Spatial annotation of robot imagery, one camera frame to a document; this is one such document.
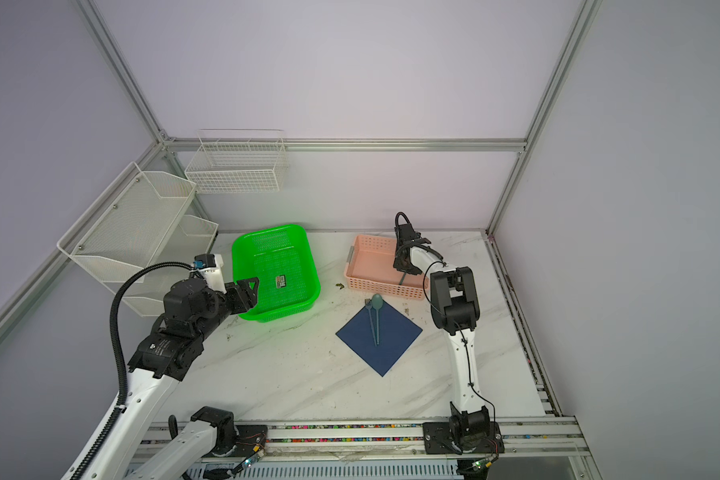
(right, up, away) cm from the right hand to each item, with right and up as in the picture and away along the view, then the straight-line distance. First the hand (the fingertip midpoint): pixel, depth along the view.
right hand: (404, 264), depth 109 cm
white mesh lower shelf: (-77, +9, -7) cm, 77 cm away
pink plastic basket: (-13, -1, +2) cm, 13 cm away
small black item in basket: (-44, -6, -5) cm, 45 cm away
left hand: (-43, -4, -37) cm, 57 cm away
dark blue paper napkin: (-4, -22, -15) cm, 27 cm away
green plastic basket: (-46, +2, +2) cm, 46 cm away
